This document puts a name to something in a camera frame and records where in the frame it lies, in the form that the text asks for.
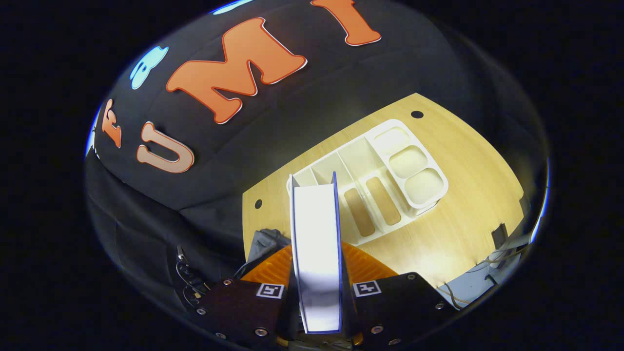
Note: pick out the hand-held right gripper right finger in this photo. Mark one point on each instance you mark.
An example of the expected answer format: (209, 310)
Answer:
(395, 307)

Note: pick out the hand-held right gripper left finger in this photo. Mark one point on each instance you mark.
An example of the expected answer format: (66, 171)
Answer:
(234, 307)

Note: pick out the blue cover book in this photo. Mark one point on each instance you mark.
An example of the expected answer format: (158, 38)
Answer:
(317, 243)

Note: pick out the white plastic bookshelf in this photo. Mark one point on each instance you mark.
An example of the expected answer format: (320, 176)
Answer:
(360, 161)

